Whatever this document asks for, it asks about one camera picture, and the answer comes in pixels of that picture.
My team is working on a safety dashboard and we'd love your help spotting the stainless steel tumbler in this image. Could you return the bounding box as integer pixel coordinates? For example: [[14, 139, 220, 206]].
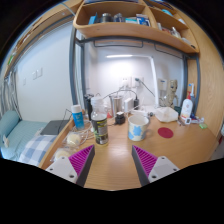
[[109, 94, 124, 118]]

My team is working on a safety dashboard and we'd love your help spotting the plastic-wrapped round pastry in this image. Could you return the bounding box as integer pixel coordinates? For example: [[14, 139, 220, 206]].
[[53, 148, 71, 163], [66, 132, 82, 148]]

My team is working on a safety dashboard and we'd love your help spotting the grey metal desk frame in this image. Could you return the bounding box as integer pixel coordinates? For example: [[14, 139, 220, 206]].
[[68, 24, 201, 116]]

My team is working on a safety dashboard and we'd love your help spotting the white pump lotion bottle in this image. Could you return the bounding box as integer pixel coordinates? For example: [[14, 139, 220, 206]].
[[180, 91, 194, 125]]

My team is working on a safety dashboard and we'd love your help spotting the wooden shelf unit with items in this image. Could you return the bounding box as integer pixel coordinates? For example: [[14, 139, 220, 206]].
[[72, 0, 200, 55]]

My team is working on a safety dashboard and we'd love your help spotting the brown tree figurine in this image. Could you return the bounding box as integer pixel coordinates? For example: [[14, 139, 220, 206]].
[[165, 79, 179, 108]]

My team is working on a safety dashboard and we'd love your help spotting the black plug with cable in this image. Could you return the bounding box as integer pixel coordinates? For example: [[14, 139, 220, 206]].
[[134, 77, 156, 98]]

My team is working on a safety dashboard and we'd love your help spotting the white mug with blue pattern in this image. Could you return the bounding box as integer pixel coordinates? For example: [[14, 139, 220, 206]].
[[127, 114, 150, 142]]

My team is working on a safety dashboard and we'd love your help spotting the small black box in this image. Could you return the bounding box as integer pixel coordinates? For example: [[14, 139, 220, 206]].
[[114, 111, 126, 126]]

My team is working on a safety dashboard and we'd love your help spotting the blue plaid blanket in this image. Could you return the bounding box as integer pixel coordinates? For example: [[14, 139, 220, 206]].
[[18, 134, 58, 167]]

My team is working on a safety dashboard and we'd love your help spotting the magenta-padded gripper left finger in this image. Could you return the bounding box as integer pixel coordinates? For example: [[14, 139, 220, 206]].
[[45, 144, 96, 188]]

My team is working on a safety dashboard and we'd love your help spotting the white wall box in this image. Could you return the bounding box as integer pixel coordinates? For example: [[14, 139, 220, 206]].
[[158, 78, 168, 91]]

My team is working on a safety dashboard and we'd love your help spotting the teal pillow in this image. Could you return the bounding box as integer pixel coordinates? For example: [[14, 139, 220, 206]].
[[0, 110, 21, 139]]

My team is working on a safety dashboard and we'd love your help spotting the dark grey laptop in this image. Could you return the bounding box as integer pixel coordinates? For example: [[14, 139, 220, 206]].
[[40, 119, 71, 136]]

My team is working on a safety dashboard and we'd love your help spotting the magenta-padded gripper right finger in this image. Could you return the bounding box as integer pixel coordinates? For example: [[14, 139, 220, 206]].
[[131, 144, 181, 187]]

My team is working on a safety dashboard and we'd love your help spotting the flat round red coaster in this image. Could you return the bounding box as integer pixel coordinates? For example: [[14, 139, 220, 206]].
[[157, 126, 174, 139]]

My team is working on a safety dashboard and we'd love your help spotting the blue bottle with white cap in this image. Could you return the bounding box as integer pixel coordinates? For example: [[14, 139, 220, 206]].
[[70, 104, 86, 131]]

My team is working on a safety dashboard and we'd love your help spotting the white rectangular power block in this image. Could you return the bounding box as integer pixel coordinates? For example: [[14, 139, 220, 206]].
[[123, 97, 135, 114]]

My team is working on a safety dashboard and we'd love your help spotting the white electric toothbrush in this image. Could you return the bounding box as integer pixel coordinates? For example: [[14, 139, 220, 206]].
[[188, 83, 196, 101]]

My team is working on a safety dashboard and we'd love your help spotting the black electric shaver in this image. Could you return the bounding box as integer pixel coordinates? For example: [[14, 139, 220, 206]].
[[83, 93, 94, 121]]

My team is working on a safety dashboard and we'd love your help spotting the clear bottle with dark label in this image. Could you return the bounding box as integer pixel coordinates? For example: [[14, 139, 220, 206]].
[[90, 96, 110, 146]]

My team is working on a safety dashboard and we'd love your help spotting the white wall switch panel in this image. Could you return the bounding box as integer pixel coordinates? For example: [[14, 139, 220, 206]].
[[31, 67, 44, 80]]

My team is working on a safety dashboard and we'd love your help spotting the teal bed sheet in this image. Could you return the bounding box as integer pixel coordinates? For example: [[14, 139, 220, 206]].
[[0, 119, 48, 161]]

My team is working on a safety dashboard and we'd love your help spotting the white wall outlet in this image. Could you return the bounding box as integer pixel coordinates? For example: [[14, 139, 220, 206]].
[[131, 75, 145, 88], [119, 76, 133, 89]]

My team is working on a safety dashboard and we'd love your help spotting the white power strip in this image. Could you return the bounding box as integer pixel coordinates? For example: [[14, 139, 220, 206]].
[[133, 105, 156, 118]]

